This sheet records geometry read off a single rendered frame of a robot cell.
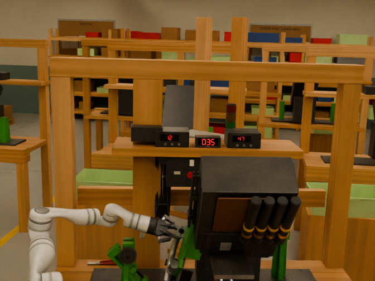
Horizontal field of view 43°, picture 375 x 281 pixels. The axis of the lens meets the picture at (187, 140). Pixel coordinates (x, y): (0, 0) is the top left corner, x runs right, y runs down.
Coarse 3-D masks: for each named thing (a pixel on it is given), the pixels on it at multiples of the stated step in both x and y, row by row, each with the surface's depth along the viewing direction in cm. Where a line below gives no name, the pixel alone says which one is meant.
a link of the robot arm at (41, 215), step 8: (40, 208) 193; (48, 208) 195; (56, 208) 197; (32, 216) 189; (40, 216) 189; (48, 216) 191; (56, 216) 193; (64, 216) 195; (72, 216) 198; (80, 216) 200; (88, 216) 202; (80, 224) 201; (88, 224) 203
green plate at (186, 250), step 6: (186, 228) 214; (192, 228) 203; (186, 234) 209; (192, 234) 205; (186, 240) 204; (192, 240) 205; (180, 246) 216; (186, 246) 205; (192, 246) 206; (180, 252) 212; (186, 252) 206; (192, 252) 207; (198, 252) 207; (192, 258) 207; (198, 258) 207
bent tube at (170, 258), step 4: (180, 228) 213; (184, 228) 214; (176, 232) 212; (180, 232) 218; (184, 232) 212; (180, 236) 211; (184, 236) 212; (176, 240) 218; (172, 244) 220; (176, 244) 220; (172, 248) 220; (176, 248) 221; (172, 252) 220; (172, 256) 219; (168, 260) 218; (168, 264) 217; (168, 276) 213; (168, 280) 212
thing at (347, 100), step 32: (64, 96) 226; (160, 96) 228; (352, 96) 232; (64, 128) 229; (352, 128) 236; (64, 160) 233; (352, 160) 239; (64, 192) 236; (160, 192) 238; (64, 224) 239; (64, 256) 243
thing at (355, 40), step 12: (336, 36) 1103; (348, 36) 1066; (360, 36) 1063; (252, 60) 1102; (288, 60) 1116; (300, 60) 1089; (324, 60) 1083; (336, 60) 1086; (348, 60) 1077; (360, 60) 1073; (276, 84) 1097; (288, 84) 1094; (324, 84) 1084; (336, 84) 1085; (252, 96) 1121; (288, 96) 1109; (252, 120) 1121
